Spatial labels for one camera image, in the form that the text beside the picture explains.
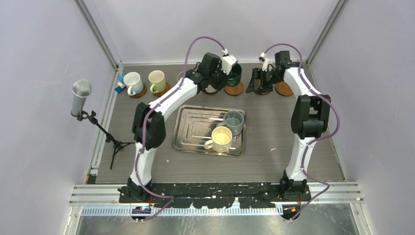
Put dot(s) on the dark walnut wooden coaster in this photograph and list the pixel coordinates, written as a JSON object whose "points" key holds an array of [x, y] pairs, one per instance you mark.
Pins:
{"points": [[210, 92]]}

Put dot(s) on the dark green mug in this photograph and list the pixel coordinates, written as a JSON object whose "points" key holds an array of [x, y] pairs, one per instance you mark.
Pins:
{"points": [[234, 76]]}

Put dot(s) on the silver metal tray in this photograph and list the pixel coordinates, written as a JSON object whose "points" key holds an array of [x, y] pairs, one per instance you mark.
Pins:
{"points": [[194, 125]]}

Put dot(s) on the large cream mug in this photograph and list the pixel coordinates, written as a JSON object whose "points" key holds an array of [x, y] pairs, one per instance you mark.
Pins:
{"points": [[220, 141]]}

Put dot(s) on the grey ribbed mug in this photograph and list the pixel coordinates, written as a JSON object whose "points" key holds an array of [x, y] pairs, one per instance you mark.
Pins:
{"points": [[180, 76]]}

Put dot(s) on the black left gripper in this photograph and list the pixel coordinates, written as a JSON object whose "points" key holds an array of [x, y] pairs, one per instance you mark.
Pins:
{"points": [[219, 86]]}

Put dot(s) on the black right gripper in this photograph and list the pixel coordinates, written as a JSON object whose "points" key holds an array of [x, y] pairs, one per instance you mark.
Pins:
{"points": [[258, 74]]}

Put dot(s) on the cream mug green handle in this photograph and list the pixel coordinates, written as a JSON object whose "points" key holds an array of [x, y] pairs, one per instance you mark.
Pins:
{"points": [[157, 80]]}

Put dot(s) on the aluminium front rail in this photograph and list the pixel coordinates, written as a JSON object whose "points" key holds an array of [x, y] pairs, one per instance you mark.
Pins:
{"points": [[104, 200]]}

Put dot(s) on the white grey mug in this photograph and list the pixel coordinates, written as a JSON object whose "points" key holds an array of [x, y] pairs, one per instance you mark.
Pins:
{"points": [[134, 83]]}

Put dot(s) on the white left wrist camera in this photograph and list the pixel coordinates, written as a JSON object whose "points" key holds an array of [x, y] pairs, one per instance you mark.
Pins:
{"points": [[228, 62]]}

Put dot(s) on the silver microphone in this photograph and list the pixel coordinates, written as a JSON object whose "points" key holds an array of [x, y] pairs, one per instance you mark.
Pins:
{"points": [[81, 89]]}

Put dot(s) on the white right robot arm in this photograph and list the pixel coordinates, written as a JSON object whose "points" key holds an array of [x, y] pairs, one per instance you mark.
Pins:
{"points": [[309, 119]]}

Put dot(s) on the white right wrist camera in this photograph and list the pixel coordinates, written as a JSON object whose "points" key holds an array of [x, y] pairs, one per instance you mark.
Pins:
{"points": [[267, 63]]}

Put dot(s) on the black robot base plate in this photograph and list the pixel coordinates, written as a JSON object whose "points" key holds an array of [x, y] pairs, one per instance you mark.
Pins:
{"points": [[210, 195]]}

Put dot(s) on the blue toy brick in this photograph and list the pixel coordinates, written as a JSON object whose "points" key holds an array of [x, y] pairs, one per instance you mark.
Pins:
{"points": [[120, 86]]}

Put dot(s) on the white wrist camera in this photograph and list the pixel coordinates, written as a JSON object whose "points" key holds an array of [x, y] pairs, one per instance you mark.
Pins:
{"points": [[228, 62], [267, 63]]}

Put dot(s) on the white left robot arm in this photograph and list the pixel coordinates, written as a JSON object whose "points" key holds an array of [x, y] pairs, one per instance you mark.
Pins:
{"points": [[149, 121]]}

